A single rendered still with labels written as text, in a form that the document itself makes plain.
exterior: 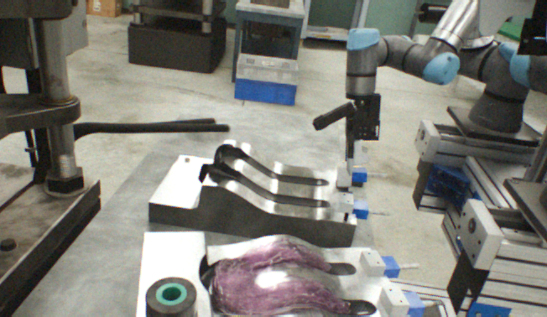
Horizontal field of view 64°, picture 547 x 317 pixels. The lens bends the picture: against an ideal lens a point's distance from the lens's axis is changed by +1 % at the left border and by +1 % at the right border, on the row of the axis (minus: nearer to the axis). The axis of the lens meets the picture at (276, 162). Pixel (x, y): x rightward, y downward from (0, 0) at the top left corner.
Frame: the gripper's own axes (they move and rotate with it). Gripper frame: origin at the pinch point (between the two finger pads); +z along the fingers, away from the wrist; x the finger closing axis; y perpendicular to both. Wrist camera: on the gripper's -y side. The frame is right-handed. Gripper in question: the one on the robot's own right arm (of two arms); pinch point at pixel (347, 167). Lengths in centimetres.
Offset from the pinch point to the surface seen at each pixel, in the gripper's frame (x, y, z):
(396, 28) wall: 651, 120, -12
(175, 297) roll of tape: -52, -31, 5
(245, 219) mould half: -17.2, -25.0, 7.9
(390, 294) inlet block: -37.7, 6.4, 12.4
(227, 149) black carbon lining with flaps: 0.5, -32.3, -4.0
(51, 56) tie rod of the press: -13, -69, -30
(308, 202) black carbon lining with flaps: -9.8, -10.1, 6.2
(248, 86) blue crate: 307, -74, 29
